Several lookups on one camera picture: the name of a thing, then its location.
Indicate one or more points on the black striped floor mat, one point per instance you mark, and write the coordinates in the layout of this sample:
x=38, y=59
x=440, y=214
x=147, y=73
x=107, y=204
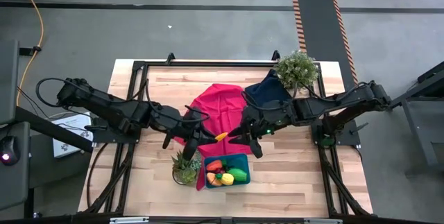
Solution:
x=322, y=43

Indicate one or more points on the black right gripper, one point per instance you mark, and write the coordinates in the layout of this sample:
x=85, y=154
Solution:
x=267, y=121

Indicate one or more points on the light orange fruit toy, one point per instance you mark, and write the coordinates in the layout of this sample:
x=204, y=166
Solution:
x=212, y=179

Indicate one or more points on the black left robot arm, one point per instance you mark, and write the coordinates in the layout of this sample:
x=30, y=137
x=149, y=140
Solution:
x=104, y=107

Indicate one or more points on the red cloth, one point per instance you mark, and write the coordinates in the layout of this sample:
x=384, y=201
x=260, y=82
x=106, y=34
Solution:
x=225, y=106

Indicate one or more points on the green mango toy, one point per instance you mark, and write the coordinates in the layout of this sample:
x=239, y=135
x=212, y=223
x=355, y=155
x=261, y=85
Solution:
x=237, y=174

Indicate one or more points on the black computer mouse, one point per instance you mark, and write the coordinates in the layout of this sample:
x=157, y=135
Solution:
x=7, y=150

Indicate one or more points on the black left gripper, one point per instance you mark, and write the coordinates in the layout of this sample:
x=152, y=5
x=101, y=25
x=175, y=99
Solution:
x=192, y=125

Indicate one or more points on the white printed manual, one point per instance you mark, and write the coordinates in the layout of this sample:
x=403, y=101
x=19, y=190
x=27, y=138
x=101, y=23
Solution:
x=71, y=142

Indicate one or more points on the blue plastic tupperware tub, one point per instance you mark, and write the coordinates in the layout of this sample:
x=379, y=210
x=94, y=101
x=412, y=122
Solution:
x=243, y=161

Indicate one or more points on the red strawberry toy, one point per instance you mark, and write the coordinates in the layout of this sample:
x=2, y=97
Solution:
x=219, y=171

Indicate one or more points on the navy blue cloth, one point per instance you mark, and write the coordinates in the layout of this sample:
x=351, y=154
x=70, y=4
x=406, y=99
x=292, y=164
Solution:
x=267, y=90

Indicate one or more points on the slim yellow produce toy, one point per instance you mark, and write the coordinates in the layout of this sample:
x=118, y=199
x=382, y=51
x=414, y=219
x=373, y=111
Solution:
x=222, y=136

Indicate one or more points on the black diagonal beam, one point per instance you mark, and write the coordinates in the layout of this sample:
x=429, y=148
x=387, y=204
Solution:
x=45, y=127

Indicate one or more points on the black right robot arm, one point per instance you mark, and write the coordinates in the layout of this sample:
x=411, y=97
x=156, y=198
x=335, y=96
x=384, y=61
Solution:
x=340, y=102

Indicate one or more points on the yellow pineapple toy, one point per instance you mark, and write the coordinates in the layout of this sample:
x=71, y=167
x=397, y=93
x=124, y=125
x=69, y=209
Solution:
x=227, y=179

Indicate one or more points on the dark metal cart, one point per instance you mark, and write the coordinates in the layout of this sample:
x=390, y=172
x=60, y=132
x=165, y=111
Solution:
x=419, y=113

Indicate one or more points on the succulent plant in black pot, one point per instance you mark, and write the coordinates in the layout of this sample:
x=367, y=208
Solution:
x=185, y=172

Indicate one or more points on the bushy green potted plant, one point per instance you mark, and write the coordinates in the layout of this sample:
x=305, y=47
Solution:
x=296, y=69

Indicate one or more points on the black aluminium table frame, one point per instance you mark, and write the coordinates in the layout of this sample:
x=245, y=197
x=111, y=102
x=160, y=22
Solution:
x=225, y=64

